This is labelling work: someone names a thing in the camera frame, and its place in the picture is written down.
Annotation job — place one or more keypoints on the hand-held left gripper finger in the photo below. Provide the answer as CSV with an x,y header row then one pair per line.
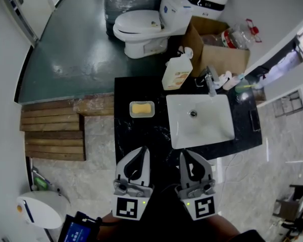
x,y
120,166
147,175

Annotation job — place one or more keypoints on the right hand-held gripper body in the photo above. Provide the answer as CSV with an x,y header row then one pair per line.
x,y
199,203

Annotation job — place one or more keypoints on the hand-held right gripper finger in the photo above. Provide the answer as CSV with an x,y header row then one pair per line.
x,y
209,171
183,173

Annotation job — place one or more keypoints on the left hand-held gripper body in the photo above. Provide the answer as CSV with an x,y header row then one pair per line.
x,y
128,203

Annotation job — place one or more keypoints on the clear plastic soap dish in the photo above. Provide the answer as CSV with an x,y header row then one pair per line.
x,y
131,115

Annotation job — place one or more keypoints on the yellow soap bar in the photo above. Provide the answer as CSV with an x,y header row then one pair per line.
x,y
141,109

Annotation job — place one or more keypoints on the person's right forearm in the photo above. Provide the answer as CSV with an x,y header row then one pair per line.
x,y
223,224

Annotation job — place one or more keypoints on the person's left forearm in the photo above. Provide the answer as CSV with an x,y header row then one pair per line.
x,y
108,220

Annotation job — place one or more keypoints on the white power strip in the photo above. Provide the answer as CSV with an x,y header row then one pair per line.
x,y
213,167

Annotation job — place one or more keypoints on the black marble washstand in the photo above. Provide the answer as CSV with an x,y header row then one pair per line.
x,y
139,135

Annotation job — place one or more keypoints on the person's black clothing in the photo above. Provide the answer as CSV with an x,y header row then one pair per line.
x,y
164,215

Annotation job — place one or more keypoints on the white rectangular sink basin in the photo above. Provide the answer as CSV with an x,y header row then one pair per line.
x,y
207,127

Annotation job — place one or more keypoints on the black device with blue screen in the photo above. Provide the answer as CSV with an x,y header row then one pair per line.
x,y
75,232

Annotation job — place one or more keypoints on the worn wooden threshold board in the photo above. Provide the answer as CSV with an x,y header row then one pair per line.
x,y
93,106

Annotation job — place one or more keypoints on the wooden slatted step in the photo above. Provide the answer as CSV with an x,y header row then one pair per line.
x,y
53,135

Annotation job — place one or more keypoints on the green brush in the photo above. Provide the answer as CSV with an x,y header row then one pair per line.
x,y
40,183

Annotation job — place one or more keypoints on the white round lidded bin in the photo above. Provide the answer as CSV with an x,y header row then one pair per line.
x,y
45,209

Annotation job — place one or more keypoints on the dark chair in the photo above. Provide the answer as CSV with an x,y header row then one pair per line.
x,y
290,205

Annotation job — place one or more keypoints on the chrome faucet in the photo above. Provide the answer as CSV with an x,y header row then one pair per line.
x,y
210,82

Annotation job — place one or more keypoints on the green cup with toothbrush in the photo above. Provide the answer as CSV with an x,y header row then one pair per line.
x,y
241,87

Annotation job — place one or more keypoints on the small pink bottle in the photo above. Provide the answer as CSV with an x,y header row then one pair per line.
x,y
231,83

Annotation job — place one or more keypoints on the small white pump bottle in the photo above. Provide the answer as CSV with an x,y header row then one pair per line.
x,y
223,79

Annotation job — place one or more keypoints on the large white orange-label bottle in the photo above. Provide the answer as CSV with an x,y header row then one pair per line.
x,y
176,72

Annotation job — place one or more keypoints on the white metal rack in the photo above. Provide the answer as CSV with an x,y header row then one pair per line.
x,y
290,102

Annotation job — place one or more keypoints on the brown cardboard box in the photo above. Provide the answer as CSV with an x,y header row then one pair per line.
x,y
222,58

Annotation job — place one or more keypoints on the clear plastic bottle red cap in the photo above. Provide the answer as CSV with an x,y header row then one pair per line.
x,y
234,38

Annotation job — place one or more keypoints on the white toilet with tank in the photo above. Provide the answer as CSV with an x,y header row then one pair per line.
x,y
139,24

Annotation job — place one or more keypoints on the white door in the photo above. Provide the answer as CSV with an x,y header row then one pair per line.
x,y
35,6

